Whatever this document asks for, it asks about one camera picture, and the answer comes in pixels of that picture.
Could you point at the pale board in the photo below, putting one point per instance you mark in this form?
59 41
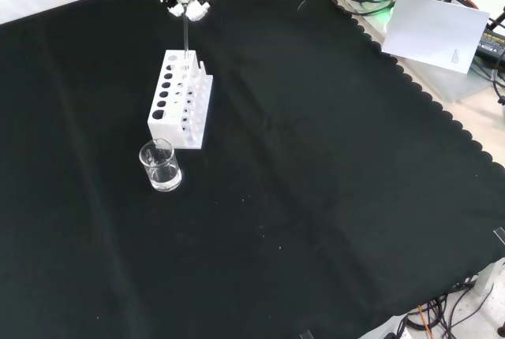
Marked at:
434 31

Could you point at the white test tube rack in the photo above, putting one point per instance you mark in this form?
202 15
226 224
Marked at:
163 126

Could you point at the clear tape strip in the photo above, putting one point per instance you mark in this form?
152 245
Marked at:
305 335
500 235

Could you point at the clear glass beaker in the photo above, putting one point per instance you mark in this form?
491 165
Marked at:
161 175

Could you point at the black power adapter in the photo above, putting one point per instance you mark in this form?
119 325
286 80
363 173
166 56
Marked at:
493 43

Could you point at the clear glass rod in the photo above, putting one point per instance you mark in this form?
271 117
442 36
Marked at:
185 39

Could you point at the black bench cloth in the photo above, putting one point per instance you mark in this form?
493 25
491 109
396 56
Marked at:
276 157

